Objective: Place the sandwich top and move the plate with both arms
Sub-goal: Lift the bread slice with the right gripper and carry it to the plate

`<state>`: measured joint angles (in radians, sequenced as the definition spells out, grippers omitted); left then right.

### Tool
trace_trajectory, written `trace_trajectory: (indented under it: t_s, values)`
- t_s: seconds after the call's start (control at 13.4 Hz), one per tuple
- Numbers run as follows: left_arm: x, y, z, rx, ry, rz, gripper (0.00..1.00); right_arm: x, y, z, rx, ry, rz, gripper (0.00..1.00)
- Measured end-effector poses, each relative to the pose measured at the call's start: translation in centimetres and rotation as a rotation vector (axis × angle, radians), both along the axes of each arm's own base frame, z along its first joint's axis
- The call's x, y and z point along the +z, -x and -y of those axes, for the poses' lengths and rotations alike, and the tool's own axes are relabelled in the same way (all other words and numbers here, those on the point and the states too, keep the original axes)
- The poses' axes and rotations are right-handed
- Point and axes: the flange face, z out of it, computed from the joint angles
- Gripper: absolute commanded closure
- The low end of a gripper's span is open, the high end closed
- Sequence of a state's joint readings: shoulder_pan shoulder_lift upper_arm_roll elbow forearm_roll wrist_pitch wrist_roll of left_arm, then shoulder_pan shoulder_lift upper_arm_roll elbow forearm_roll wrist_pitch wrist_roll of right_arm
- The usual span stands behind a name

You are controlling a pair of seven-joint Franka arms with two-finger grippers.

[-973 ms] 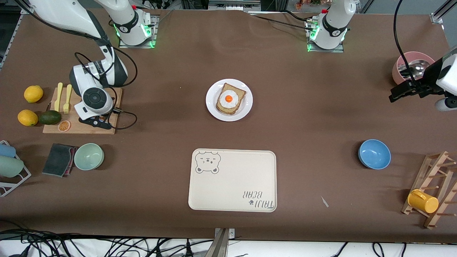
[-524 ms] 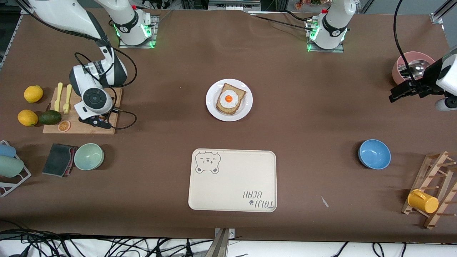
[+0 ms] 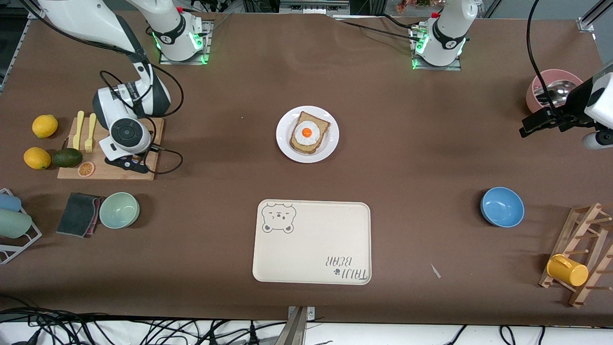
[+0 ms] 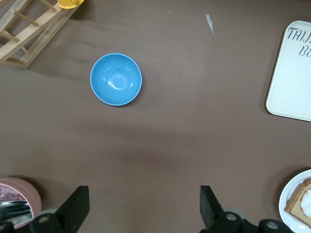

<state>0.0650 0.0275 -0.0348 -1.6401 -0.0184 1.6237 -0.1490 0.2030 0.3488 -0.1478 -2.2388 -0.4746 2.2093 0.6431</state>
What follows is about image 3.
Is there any white round plate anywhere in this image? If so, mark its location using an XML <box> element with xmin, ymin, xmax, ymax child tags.
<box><xmin>276</xmin><ymin>106</ymin><xmax>340</xmax><ymax>164</ymax></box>

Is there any metal ladle spoon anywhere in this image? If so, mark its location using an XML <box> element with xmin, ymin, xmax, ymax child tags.
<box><xmin>534</xmin><ymin>80</ymin><xmax>578</xmax><ymax>107</ymax></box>

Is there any pink bowl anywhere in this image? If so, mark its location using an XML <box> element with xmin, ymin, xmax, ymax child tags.
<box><xmin>526</xmin><ymin>69</ymin><xmax>584</xmax><ymax>115</ymax></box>

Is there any yellow plastic fork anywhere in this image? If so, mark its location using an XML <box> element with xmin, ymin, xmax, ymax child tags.
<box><xmin>85</xmin><ymin>113</ymin><xmax>97</xmax><ymax>154</ymax></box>

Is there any light green bowl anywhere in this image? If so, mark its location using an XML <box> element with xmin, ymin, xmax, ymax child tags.
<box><xmin>99</xmin><ymin>192</ymin><xmax>140</xmax><ymax>229</ymax></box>

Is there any yellow plastic knife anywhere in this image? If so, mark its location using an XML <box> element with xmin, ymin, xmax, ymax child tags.
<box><xmin>73</xmin><ymin>111</ymin><xmax>85</xmax><ymax>150</ymax></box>

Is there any wooden cutting board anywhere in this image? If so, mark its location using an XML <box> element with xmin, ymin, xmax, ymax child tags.
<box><xmin>57</xmin><ymin>117</ymin><xmax>165</xmax><ymax>181</ymax></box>

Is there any dark green avocado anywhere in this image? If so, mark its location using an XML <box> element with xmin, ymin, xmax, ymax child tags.
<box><xmin>51</xmin><ymin>148</ymin><xmax>83</xmax><ymax>168</ymax></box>

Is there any blue bowl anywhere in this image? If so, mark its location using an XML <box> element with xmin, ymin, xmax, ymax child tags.
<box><xmin>480</xmin><ymin>187</ymin><xmax>525</xmax><ymax>228</ymax></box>

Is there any grey and pink cloth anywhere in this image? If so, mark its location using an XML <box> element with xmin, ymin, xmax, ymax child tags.
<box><xmin>57</xmin><ymin>192</ymin><xmax>106</xmax><ymax>238</ymax></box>

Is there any wooden mug rack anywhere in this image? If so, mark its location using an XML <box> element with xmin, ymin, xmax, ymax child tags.
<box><xmin>538</xmin><ymin>203</ymin><xmax>613</xmax><ymax>308</ymax></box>

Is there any yellow lemon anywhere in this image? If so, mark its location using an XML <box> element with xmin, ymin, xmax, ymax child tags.
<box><xmin>23</xmin><ymin>147</ymin><xmax>51</xmax><ymax>170</ymax></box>
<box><xmin>32</xmin><ymin>115</ymin><xmax>58</xmax><ymax>138</ymax></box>

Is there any yellow mug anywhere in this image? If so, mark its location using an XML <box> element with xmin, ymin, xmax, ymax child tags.
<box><xmin>546</xmin><ymin>254</ymin><xmax>589</xmax><ymax>287</ymax></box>

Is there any fried egg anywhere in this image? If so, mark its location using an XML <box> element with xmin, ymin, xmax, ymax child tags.
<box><xmin>294</xmin><ymin>121</ymin><xmax>321</xmax><ymax>146</ymax></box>

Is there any pale green cup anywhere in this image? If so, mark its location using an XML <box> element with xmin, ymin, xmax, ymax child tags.
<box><xmin>0</xmin><ymin>209</ymin><xmax>33</xmax><ymax>239</ymax></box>

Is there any bread slice under egg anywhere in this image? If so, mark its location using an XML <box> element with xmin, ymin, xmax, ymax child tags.
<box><xmin>289</xmin><ymin>111</ymin><xmax>331</xmax><ymax>155</ymax></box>

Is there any cream bear print tray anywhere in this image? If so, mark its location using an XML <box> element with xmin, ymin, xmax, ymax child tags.
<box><xmin>252</xmin><ymin>199</ymin><xmax>372</xmax><ymax>286</ymax></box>

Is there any grey equipment box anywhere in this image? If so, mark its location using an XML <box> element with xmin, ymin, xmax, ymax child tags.
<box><xmin>279</xmin><ymin>0</ymin><xmax>351</xmax><ymax>15</ymax></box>

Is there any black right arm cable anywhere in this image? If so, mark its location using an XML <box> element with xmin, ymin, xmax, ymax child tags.
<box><xmin>100</xmin><ymin>62</ymin><xmax>185</xmax><ymax>175</ymax></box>

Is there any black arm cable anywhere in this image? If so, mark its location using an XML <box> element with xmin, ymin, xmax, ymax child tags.
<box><xmin>526</xmin><ymin>0</ymin><xmax>566</xmax><ymax>118</ymax></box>
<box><xmin>100</xmin><ymin>62</ymin><xmax>185</xmax><ymax>175</ymax></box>

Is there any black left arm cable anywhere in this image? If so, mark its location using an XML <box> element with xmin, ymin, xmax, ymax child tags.
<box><xmin>526</xmin><ymin>0</ymin><xmax>566</xmax><ymax>118</ymax></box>

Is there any aluminium frame profile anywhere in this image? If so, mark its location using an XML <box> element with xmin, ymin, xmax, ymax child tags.
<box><xmin>577</xmin><ymin>0</ymin><xmax>613</xmax><ymax>32</ymax></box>

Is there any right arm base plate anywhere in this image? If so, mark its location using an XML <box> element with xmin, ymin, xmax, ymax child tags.
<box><xmin>159</xmin><ymin>20</ymin><xmax>212</xmax><ymax>66</ymax></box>

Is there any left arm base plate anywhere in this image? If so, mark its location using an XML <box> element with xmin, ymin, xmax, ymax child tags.
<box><xmin>411</xmin><ymin>26</ymin><xmax>463</xmax><ymax>71</ymax></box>

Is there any white wire rack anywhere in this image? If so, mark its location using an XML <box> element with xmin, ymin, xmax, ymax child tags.
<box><xmin>0</xmin><ymin>188</ymin><xmax>43</xmax><ymax>264</ymax></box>

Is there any black table power cable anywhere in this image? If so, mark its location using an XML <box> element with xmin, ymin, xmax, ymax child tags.
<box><xmin>333</xmin><ymin>13</ymin><xmax>422</xmax><ymax>41</ymax></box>

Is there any black floor cable bundle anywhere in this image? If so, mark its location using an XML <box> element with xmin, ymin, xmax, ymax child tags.
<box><xmin>0</xmin><ymin>307</ymin><xmax>288</xmax><ymax>345</ymax></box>

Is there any metal table bracket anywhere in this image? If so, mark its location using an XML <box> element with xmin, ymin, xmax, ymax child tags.
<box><xmin>275</xmin><ymin>306</ymin><xmax>317</xmax><ymax>345</ymax></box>

